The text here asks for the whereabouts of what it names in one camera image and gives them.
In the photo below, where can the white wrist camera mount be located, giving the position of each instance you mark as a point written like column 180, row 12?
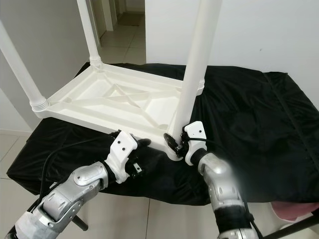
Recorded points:
column 194, row 139
column 122, row 152

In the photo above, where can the black metal bar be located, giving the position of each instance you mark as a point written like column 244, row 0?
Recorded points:
column 291, row 226

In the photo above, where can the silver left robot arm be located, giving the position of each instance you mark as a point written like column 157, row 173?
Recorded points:
column 75, row 194

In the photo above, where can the black table cloth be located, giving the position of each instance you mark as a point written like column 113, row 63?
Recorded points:
column 279, row 149

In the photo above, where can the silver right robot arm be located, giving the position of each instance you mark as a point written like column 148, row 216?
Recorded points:
column 227, row 184

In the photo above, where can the black metal stand leg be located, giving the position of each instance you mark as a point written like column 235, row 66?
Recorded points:
column 81, row 224

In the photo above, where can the pink seat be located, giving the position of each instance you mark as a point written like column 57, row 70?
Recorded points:
column 296, row 211

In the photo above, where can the beige door frame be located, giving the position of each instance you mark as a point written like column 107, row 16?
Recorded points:
column 106, row 14

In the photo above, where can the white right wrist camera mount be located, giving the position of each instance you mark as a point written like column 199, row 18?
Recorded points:
column 194, row 139

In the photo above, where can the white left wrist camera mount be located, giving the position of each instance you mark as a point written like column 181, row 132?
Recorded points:
column 122, row 152

